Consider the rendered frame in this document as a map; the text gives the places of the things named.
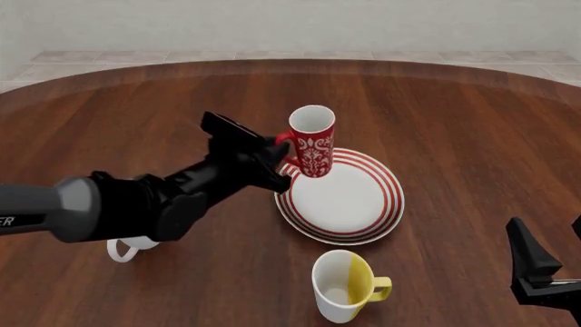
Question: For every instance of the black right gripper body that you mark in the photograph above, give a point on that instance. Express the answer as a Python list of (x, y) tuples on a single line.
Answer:
[(544, 291)]

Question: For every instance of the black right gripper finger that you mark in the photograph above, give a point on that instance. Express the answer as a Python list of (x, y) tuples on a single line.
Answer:
[(577, 226), (528, 248)]

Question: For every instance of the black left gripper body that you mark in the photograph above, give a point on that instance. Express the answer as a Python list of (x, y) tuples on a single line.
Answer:
[(240, 158)]

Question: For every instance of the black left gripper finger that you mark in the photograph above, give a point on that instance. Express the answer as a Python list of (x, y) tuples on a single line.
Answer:
[(280, 183), (278, 150)]

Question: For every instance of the red mug with white pattern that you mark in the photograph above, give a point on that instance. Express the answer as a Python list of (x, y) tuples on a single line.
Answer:
[(314, 150)]

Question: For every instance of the grey and black left robot arm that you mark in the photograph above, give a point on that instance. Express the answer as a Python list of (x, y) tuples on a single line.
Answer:
[(77, 211)]

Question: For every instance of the white plate with red rings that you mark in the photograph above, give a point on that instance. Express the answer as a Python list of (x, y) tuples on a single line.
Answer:
[(345, 204)]

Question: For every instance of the white and yellow mug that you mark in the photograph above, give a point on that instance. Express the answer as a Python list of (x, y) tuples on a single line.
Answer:
[(338, 289)]

